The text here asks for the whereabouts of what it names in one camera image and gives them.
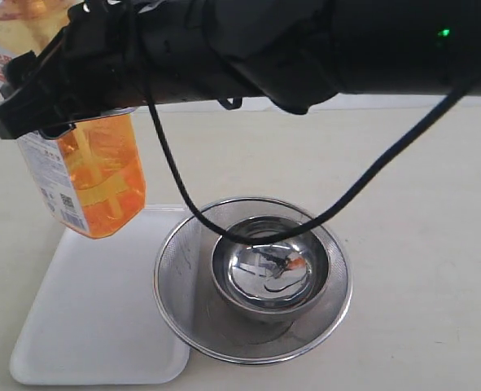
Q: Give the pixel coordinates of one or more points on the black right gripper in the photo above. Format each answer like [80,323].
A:
[95,66]

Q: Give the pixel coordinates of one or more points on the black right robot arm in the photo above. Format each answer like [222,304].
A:
[301,53]

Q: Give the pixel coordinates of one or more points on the orange dish soap pump bottle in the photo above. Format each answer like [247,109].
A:
[91,178]

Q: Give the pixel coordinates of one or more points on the white rectangular plastic tray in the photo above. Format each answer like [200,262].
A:
[94,320]

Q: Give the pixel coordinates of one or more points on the small stainless steel bowl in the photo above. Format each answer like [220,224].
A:
[276,282]

